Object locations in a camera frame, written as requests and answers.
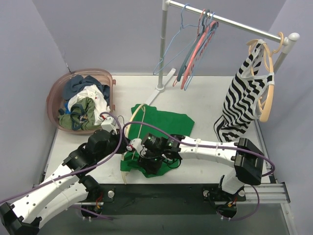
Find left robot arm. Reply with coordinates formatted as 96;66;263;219
0;130;130;235

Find pink laundry basket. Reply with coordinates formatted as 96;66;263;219
46;68;116;135

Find purple cable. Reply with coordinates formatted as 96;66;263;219
122;122;276;177
0;112;124;205

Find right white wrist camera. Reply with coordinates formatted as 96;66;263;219
126;138;147;156

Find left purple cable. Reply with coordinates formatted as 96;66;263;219
0;112;124;205

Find white clothes rack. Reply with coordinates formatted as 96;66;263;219
145;0;300;105

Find striped black white tank top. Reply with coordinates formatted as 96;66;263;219
214;39;274;142

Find pink hanger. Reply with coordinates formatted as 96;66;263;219
172;9;221;90

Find teal hanger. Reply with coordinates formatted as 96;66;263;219
176;9;218;83

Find light blue wire hanger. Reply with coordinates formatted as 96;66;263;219
153;3;217;76

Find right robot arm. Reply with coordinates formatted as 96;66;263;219
131;133;264;200

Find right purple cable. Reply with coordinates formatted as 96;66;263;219
122;122;276;177

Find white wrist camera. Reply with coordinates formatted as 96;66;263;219
126;138;147;156
101;117;118;134

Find cream yellow hanger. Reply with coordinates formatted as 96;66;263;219
121;103;146;185

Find pile of clothes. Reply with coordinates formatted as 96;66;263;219
58;74;111;131

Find aluminium rail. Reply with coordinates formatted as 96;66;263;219
241;183;291;204

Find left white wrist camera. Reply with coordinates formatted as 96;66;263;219
101;117;118;134

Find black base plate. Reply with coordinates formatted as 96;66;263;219
80;184;238;217

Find green tank top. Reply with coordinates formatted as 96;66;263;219
120;104;195;178

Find orange hanger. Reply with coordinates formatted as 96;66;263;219
246;31;286;122

